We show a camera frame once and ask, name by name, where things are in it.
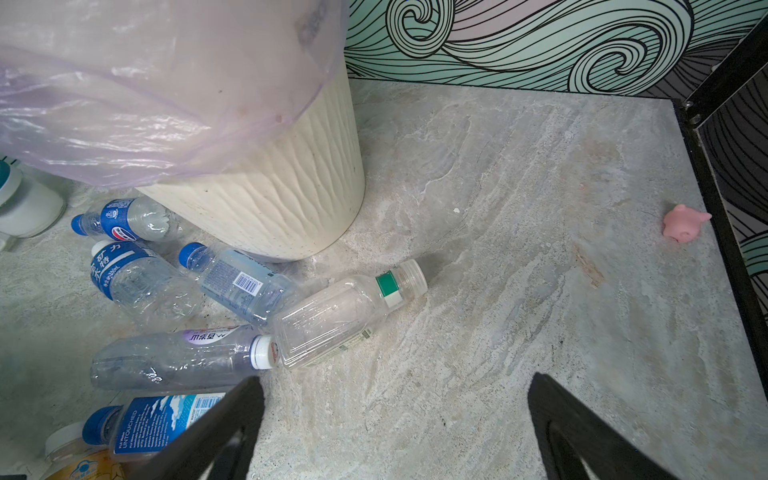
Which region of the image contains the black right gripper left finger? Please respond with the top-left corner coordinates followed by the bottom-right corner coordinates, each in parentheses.
top-left (128, 376), bottom-right (266, 480)

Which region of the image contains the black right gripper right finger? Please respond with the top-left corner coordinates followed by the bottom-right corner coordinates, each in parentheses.
top-left (527, 372), bottom-right (674, 479)

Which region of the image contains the red yellow tea bottle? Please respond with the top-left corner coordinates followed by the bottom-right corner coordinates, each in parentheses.
top-left (42, 422), bottom-right (126, 480)

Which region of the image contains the clear bottle green band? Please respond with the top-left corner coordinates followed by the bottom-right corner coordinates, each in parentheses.
top-left (273, 259), bottom-right (428, 369)

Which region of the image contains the white ribbed waste bin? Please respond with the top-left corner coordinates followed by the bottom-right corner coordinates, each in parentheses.
top-left (140, 66), bottom-right (365, 261)

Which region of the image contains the pink plastic bin liner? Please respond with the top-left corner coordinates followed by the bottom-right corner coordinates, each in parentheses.
top-left (1, 1), bottom-right (349, 187)

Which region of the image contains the blue mountain label bottle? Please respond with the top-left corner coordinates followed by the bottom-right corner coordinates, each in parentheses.
top-left (81, 392), bottom-right (225, 463)

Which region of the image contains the crushed purple label bottle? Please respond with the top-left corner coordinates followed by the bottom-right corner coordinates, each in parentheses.
top-left (90, 325), bottom-right (279, 392)

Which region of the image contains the light blue label bottle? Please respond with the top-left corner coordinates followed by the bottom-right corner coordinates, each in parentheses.
top-left (178, 242), bottom-right (306, 329)

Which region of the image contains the blue Chinese label water bottle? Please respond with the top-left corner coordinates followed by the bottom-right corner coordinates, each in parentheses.
top-left (90, 240), bottom-right (204, 333)

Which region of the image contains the small pink pig toy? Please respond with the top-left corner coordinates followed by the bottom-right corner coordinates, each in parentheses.
top-left (662, 204), bottom-right (712, 243)

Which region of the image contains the Pepsi label water bottle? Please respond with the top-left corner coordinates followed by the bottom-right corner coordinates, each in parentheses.
top-left (70, 197), bottom-right (183, 242)

